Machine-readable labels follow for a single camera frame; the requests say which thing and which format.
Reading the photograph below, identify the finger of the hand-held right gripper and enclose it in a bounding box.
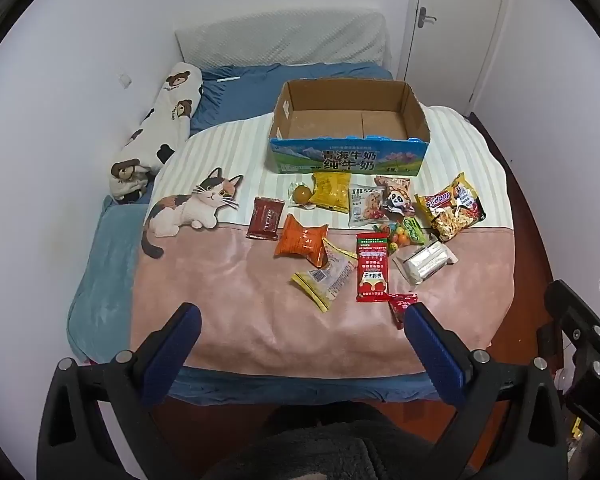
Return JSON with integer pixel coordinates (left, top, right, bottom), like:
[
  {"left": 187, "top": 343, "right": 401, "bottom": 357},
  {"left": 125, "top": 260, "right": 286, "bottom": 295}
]
[{"left": 545, "top": 280, "right": 600, "bottom": 346}]

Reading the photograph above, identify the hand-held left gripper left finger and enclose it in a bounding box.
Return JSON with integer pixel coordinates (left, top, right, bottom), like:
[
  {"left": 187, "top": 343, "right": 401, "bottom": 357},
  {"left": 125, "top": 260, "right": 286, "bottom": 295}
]
[{"left": 37, "top": 302, "right": 202, "bottom": 480}]

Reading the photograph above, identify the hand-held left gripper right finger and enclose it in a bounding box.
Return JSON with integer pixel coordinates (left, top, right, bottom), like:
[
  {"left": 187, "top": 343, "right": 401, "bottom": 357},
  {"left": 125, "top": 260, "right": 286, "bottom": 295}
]
[{"left": 404, "top": 301, "right": 567, "bottom": 480}]

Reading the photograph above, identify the white wafer packet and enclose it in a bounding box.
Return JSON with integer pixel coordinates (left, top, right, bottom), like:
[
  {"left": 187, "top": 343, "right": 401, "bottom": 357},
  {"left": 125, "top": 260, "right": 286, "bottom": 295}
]
[{"left": 393, "top": 241, "right": 459, "bottom": 286}]

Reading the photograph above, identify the long red snack packet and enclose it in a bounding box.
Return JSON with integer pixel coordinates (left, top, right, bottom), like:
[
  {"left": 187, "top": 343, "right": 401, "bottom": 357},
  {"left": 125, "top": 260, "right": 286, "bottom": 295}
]
[{"left": 356, "top": 232, "right": 391, "bottom": 303}]

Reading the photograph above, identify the green candy packet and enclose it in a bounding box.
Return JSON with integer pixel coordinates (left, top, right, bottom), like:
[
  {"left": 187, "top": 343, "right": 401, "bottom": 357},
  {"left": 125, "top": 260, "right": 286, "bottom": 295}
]
[{"left": 374, "top": 216, "right": 426, "bottom": 251}]

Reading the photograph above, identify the clear yellow-edged snack packet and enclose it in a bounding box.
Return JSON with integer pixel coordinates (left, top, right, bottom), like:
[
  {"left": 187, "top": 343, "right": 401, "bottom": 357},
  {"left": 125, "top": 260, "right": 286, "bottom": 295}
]
[{"left": 292, "top": 238, "right": 359, "bottom": 314}]

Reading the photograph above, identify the yellow red noodle snack packet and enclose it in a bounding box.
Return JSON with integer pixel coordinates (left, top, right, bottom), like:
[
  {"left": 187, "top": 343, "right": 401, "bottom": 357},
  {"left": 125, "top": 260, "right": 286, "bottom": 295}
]
[{"left": 414, "top": 172, "right": 486, "bottom": 243}]

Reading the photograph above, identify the orange snack packet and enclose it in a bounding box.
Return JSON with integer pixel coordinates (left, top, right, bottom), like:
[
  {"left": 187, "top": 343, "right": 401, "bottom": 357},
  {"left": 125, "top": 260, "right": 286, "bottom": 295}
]
[{"left": 273, "top": 214, "right": 329, "bottom": 268}]

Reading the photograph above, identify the cardboard box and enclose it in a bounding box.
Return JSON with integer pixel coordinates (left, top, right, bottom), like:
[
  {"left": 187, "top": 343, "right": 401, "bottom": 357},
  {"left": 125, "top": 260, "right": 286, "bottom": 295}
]
[{"left": 268, "top": 79, "right": 431, "bottom": 176}]

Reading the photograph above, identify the small red snack packet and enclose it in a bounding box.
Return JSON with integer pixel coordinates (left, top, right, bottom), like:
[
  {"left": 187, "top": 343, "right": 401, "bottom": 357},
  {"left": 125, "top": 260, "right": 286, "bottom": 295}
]
[{"left": 387, "top": 292, "right": 420, "bottom": 330}]

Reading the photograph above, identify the cat print blanket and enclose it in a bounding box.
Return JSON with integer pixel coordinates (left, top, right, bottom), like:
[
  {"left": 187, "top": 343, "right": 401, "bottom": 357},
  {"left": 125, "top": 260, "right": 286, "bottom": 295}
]
[{"left": 129, "top": 105, "right": 517, "bottom": 377}]

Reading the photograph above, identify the teal blanket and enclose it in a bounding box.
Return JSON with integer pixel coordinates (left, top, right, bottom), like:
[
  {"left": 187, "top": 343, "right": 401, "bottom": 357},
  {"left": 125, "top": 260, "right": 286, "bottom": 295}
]
[{"left": 67, "top": 195, "right": 153, "bottom": 363}]

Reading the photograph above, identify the panda print snack packet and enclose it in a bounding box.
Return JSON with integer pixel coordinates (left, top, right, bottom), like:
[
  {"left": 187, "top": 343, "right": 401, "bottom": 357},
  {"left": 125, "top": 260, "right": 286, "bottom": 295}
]
[{"left": 374, "top": 175, "right": 412, "bottom": 221}]

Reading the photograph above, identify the white cookie packet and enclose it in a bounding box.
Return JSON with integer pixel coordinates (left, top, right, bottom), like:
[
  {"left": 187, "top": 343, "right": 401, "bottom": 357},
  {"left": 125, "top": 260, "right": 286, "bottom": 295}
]
[{"left": 349, "top": 186, "right": 388, "bottom": 227}]

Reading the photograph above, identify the dark red snack packet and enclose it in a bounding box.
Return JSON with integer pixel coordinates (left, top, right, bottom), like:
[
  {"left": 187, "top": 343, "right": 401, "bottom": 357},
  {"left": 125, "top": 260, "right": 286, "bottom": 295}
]
[{"left": 246, "top": 196, "right": 286, "bottom": 242}]

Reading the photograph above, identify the round orange wrapped snack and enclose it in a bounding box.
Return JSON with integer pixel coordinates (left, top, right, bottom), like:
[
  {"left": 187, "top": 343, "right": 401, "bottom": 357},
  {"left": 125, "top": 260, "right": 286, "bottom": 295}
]
[{"left": 287, "top": 181, "right": 315, "bottom": 209}]

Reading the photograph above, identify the bear print pillow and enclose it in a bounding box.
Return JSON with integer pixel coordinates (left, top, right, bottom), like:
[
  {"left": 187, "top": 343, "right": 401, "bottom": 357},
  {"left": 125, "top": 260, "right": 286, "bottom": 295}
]
[{"left": 107, "top": 62, "right": 204, "bottom": 204}]

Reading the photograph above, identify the white door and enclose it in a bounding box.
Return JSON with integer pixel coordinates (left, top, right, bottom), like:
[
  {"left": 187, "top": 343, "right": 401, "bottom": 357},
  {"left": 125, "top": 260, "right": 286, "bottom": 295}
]
[{"left": 405, "top": 0, "right": 511, "bottom": 111}]

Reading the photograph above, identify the white padded headboard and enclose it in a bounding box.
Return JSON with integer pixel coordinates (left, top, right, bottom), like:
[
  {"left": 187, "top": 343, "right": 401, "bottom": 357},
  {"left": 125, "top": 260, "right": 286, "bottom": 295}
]
[{"left": 174, "top": 8, "right": 388, "bottom": 67}]

